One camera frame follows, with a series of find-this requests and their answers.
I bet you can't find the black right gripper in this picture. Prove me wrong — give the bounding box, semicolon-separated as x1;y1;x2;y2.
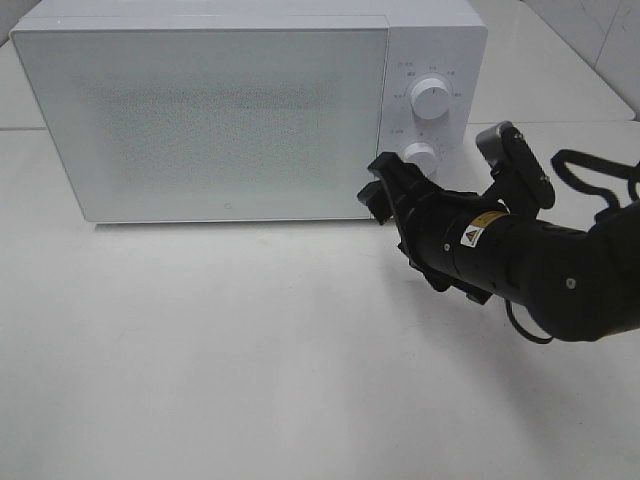
356;121;554;305

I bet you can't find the white timer knob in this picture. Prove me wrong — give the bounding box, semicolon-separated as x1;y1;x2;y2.
402;142;439;177

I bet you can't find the white microwave door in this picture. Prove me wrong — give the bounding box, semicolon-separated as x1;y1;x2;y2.
13;28;387;223

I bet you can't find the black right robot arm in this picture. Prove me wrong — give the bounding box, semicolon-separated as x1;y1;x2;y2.
357;121;639;344

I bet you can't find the upper white power knob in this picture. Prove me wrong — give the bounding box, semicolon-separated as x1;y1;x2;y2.
409;75;451;120

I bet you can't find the white microwave oven body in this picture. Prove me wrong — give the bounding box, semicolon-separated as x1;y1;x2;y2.
9;0;489;221

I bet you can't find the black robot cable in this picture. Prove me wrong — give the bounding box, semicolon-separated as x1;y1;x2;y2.
504;149;640;346

